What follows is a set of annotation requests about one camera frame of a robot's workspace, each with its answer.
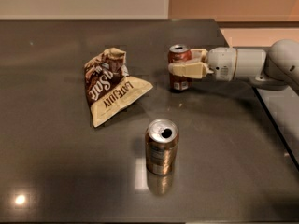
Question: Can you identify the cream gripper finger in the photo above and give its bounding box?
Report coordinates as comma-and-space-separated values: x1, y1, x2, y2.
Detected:
168, 62, 213, 79
191, 49, 208, 62

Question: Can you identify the red coke can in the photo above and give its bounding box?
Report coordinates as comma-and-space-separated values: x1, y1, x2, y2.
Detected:
168, 44, 192, 91

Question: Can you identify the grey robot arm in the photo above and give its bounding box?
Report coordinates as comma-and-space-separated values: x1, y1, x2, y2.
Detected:
168, 39, 299, 94

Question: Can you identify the brown upright soda can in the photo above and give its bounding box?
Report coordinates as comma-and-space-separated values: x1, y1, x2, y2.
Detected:
145, 119, 179, 175

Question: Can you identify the brown and cream chip bag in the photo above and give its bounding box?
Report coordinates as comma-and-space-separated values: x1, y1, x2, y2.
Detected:
84, 48, 152, 127

